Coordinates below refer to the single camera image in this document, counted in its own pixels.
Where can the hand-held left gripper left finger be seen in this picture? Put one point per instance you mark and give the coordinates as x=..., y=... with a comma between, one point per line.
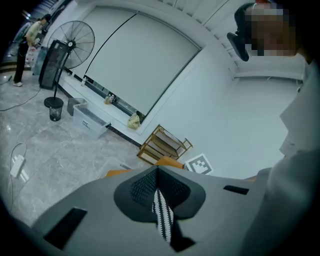
x=100, y=200

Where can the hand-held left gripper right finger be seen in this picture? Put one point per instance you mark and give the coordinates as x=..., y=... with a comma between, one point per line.
x=220, y=207

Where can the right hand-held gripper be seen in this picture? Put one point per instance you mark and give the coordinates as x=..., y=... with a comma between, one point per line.
x=200, y=165

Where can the clear plastic storage bin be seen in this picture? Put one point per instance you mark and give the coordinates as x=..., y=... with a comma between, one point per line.
x=126, y=166

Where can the wooden shelf rack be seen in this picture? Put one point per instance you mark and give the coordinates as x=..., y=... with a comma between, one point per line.
x=162, y=145

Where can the black white patterned blanket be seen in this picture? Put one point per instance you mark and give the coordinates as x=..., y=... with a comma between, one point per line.
x=163, y=217

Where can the olive cloth bag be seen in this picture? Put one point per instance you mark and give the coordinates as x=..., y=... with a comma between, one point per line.
x=134, y=122

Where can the translucent lidded bin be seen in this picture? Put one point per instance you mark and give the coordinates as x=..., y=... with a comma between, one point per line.
x=87, y=120

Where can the white power strip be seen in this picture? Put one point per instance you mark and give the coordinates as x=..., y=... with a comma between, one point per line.
x=17, y=166

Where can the black mesh waste bin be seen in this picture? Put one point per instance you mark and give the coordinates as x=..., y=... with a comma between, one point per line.
x=55, y=113

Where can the grey plastic bin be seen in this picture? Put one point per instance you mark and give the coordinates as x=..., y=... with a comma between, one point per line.
x=75, y=105

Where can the clear plastic bottle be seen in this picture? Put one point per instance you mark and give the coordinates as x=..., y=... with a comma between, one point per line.
x=83, y=82
x=112, y=98

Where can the person's white shirt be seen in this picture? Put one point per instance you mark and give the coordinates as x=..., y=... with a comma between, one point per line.
x=305, y=150

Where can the black floor cabinet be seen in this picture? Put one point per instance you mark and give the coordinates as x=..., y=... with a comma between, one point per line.
x=50, y=67

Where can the person's head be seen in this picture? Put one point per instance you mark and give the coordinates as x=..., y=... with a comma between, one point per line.
x=272, y=30

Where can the black head-mounted camera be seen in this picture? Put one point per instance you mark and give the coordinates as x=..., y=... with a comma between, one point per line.
x=237, y=42

